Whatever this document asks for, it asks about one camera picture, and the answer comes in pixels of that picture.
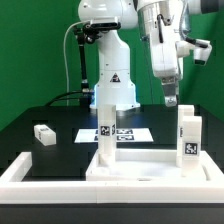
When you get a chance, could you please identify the white desk tabletop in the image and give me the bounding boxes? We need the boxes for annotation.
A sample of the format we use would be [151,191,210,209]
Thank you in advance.
[86,149,224,182]

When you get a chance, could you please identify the black camera on mount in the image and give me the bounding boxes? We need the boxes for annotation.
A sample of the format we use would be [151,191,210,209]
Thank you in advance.
[83,22,121,35]

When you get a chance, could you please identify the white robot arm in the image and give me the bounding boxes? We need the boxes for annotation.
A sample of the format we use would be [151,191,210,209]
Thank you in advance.
[78,0,224,111]

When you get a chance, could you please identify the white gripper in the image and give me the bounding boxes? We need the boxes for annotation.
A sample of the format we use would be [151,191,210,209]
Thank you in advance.
[150,28,182,107]

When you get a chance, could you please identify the black cables on table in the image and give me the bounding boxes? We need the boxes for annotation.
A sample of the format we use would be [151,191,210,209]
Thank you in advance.
[44,90,84,107]

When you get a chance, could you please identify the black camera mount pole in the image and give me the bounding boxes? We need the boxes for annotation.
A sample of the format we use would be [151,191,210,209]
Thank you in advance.
[73,25,98,107]

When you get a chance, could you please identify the white camera cable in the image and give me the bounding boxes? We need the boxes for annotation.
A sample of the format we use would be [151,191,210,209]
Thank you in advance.
[63,20,91,93]

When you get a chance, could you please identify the white U-shaped fence frame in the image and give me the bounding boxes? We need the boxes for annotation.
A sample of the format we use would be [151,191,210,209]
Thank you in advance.
[0,152,224,204]

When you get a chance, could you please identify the marker tag sheet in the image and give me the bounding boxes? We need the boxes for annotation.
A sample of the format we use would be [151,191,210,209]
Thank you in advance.
[74,128,153,143]

